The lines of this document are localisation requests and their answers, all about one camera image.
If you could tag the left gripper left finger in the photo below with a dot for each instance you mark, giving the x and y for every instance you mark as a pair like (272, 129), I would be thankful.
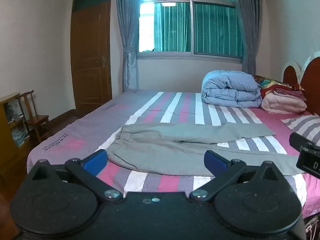
(86, 171)

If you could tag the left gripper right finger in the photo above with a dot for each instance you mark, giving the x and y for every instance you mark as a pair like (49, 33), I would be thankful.
(225, 172)

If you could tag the grey fleece pants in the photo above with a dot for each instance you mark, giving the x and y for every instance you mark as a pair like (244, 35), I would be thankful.
(178, 149)

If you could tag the striped pillow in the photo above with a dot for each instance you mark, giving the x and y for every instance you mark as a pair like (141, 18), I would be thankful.
(307, 126)

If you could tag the striped pink grey bed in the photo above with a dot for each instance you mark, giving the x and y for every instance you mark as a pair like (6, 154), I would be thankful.
(98, 129)

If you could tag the wooden chair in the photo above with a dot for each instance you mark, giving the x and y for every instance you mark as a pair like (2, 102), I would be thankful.
(37, 125)

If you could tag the folded pink blanket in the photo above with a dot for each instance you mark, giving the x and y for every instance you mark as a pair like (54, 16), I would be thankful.
(279, 104)

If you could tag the red wooden headboard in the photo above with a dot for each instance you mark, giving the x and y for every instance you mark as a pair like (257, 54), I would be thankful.
(306, 79)

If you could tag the wooden shelf cabinet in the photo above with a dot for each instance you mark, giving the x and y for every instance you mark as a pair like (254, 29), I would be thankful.
(11, 154)

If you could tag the folded light blue duvet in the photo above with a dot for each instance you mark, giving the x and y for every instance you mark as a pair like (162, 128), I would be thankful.
(230, 88)

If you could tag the colourful red folded blanket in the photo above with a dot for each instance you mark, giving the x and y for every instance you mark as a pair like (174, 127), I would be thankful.
(267, 85)

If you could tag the brown wooden door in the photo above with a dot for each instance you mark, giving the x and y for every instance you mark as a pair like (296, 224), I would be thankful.
(90, 54)

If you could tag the window with green curtain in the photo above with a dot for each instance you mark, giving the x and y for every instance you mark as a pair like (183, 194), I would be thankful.
(198, 27)

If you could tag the right grey curtain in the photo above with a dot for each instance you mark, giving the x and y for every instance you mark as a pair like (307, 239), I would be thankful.
(249, 15)

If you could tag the grey curtain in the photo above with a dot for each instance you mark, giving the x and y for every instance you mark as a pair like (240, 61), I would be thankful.
(128, 20)
(249, 15)

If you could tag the left grey curtain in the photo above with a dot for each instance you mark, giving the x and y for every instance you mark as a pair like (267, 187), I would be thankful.
(128, 20)

